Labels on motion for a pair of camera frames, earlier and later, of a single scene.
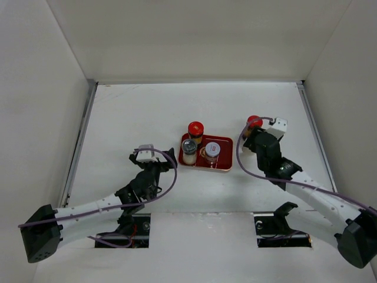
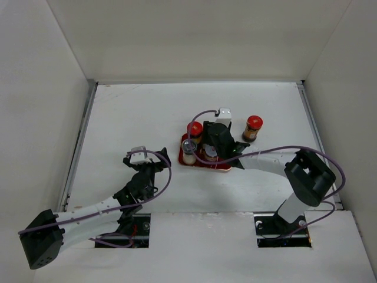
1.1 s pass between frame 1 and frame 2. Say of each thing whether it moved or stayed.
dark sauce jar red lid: stayed
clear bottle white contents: stayed
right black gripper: moved
